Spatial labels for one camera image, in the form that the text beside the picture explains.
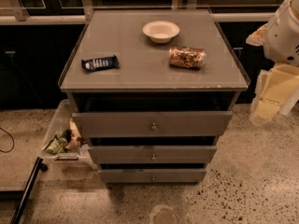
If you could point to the grey bottom drawer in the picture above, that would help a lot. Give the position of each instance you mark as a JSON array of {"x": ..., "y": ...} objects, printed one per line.
[{"x": 127, "y": 176}]

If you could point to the grey drawer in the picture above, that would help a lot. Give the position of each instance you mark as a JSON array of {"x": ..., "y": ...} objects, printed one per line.
[
  {"x": 127, "y": 176},
  {"x": 151, "y": 154},
  {"x": 152, "y": 124}
]

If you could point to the grey middle drawer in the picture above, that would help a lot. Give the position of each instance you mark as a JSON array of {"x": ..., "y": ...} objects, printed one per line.
[{"x": 151, "y": 154}]

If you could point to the white paper bowl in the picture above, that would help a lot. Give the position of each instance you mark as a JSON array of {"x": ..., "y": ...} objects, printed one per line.
[{"x": 160, "y": 32}]

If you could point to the white window frame rail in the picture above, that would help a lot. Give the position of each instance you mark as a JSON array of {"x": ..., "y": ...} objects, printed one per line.
[{"x": 80, "y": 11}]

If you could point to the black metal floor rail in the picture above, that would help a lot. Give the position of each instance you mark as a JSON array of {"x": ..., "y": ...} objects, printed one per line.
[{"x": 20, "y": 196}]

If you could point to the green snack bag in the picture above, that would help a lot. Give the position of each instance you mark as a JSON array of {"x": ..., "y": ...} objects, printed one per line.
[{"x": 56, "y": 145}]

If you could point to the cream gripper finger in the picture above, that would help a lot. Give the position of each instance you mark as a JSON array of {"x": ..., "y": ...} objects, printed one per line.
[
  {"x": 262, "y": 112},
  {"x": 257, "y": 37}
]

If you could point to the grey drawer cabinet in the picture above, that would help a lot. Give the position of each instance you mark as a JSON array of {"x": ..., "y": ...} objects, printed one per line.
[{"x": 146, "y": 82}]

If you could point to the grey top drawer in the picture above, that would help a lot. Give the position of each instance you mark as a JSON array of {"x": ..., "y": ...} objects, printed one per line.
[{"x": 152, "y": 124}]

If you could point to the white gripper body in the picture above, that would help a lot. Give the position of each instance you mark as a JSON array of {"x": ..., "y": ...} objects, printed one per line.
[{"x": 282, "y": 39}]

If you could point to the clear plastic storage bin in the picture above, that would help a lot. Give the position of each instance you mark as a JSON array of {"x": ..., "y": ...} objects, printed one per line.
[{"x": 59, "y": 124}]

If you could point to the dark blue snack wrapper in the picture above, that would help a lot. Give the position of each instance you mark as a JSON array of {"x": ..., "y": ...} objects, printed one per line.
[{"x": 99, "y": 64}]

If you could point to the crushed brown drink can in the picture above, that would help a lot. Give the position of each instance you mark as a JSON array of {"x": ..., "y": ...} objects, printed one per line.
[{"x": 186, "y": 57}]

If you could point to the tan snack bag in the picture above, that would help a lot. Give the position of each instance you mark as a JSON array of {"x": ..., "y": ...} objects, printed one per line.
[{"x": 73, "y": 138}]

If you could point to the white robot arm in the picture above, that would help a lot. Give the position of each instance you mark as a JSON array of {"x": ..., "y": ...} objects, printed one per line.
[{"x": 281, "y": 45}]

